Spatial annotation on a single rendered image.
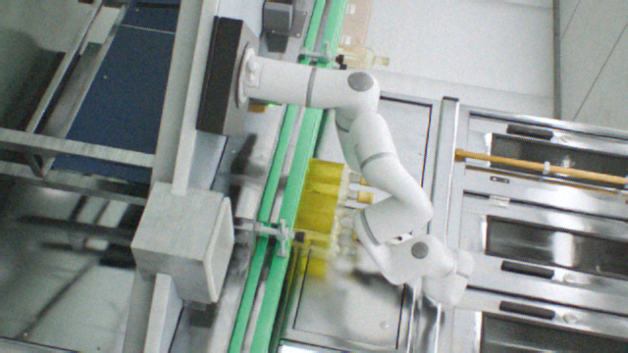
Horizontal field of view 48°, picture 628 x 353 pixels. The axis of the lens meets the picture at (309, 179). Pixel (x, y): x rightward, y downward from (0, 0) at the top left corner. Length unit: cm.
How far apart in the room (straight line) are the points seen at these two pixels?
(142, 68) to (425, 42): 501
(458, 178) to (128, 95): 102
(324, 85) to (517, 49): 554
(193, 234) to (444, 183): 94
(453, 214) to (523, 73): 477
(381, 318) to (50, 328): 88
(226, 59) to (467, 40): 556
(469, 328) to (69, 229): 117
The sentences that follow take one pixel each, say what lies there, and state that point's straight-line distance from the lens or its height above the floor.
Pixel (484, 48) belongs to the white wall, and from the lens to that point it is 696.
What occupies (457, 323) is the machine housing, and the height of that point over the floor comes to 145.
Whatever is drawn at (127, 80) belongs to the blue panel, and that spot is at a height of 42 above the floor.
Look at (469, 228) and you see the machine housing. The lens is 216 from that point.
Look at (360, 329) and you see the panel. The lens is 192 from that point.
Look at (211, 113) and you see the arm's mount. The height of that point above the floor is 78.
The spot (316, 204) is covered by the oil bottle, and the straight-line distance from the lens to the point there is 190.
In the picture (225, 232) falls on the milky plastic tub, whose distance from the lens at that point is 169.
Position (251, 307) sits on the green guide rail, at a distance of 175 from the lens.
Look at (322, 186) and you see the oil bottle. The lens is 193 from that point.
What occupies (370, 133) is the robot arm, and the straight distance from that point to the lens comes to 151.
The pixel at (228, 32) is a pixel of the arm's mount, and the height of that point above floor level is 79.
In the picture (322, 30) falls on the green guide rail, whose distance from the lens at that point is 217.
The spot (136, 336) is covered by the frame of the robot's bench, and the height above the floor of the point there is 68.
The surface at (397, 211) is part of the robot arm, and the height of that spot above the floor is 121.
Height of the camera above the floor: 112
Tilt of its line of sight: 4 degrees down
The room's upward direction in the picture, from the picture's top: 100 degrees clockwise
